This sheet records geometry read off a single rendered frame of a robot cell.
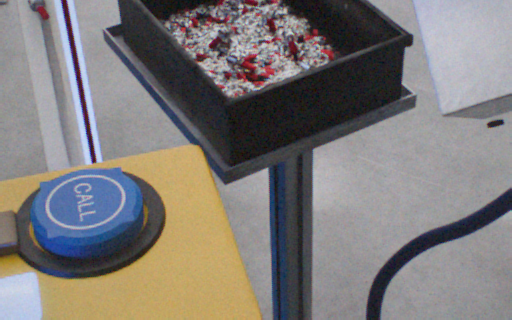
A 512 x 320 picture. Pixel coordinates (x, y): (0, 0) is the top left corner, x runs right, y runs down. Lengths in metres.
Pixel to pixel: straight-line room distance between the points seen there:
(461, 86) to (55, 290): 0.36
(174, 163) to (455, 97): 0.29
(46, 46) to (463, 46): 0.37
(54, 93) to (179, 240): 0.45
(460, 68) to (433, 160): 1.38
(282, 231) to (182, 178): 0.53
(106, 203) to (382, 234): 1.52
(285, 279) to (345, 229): 0.93
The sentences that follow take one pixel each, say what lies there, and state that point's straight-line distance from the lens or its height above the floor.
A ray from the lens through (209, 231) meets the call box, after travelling 0.37.
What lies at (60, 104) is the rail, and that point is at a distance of 0.81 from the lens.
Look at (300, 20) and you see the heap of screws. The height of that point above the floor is 0.84.
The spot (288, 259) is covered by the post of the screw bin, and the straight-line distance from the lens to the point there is 0.94.
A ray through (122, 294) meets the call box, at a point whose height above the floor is 1.07.
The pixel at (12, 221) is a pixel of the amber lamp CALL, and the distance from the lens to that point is 0.38.
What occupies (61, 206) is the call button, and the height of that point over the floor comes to 1.08.
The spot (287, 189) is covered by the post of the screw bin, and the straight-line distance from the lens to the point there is 0.88.
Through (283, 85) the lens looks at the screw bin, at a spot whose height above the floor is 0.88.
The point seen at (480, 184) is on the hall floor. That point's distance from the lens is 2.00.
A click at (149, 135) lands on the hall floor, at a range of 2.10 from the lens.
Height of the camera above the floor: 1.33
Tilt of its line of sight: 40 degrees down
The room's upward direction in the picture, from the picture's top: 2 degrees counter-clockwise
